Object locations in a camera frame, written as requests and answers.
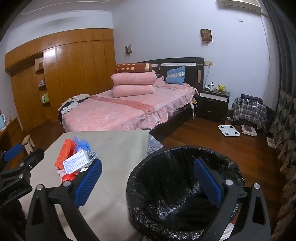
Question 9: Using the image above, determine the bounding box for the bed with pink bedspread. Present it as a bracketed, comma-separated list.
[59, 77, 199, 139]

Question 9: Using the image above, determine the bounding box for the grey quilted mat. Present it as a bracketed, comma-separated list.
[147, 134, 164, 156]

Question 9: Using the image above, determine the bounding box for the white wooden stool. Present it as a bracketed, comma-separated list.
[22, 134, 36, 153]

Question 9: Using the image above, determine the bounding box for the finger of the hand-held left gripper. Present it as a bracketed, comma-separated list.
[0, 148, 45, 181]
[0, 143, 24, 163]

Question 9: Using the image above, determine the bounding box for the wooden wardrobe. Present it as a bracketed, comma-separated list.
[5, 28, 116, 133]

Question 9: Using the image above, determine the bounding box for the pink pillow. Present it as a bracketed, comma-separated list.
[110, 70, 158, 85]
[112, 85, 155, 99]

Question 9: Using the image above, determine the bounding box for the red cloth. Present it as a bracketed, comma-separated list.
[60, 171, 81, 185]

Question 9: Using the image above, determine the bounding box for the plaid bag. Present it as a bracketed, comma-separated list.
[232, 95, 269, 129]

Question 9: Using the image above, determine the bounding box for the white air conditioner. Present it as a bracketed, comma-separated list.
[217, 0, 269, 12]

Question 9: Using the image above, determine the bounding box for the brown dotted bolster pillow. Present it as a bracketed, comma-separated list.
[114, 62, 153, 74]

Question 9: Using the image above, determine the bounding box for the white cardboard box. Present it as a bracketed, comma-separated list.
[62, 149, 92, 174]

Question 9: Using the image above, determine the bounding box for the grey sock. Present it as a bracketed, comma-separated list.
[87, 151, 99, 163]

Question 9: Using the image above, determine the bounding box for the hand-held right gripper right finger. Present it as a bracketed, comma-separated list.
[193, 158, 271, 241]

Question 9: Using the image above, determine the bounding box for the wooden side cabinet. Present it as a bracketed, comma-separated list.
[0, 116, 25, 151]

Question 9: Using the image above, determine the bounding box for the dark nightstand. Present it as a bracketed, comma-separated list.
[198, 89, 231, 124]

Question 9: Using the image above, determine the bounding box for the blue plastic bag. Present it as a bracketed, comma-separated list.
[73, 136, 90, 153]

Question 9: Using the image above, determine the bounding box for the white bathroom scale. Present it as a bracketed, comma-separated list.
[218, 125, 240, 137]

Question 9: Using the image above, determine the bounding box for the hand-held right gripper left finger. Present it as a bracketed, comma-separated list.
[25, 159, 103, 241]

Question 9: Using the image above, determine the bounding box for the orange knobbly mat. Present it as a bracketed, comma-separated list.
[54, 138, 77, 169]

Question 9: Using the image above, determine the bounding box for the patterned dark curtain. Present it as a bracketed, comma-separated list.
[261, 0, 296, 241]

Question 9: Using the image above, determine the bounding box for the large wooden wall lamp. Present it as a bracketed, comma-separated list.
[200, 29, 212, 43]

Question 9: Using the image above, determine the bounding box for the dark wooden headboard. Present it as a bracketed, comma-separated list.
[134, 57, 204, 90]

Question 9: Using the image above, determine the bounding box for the brown-covered book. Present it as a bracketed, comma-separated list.
[241, 124, 257, 137]

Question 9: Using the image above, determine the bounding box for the pile of clothes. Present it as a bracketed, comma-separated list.
[58, 94, 91, 121]

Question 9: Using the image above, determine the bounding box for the blue cushion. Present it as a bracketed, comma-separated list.
[166, 65, 186, 84]

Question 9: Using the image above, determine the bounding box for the white corded controller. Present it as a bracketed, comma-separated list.
[190, 97, 197, 120]

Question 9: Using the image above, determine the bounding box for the trash bin with black bag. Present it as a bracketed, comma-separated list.
[126, 146, 246, 241]

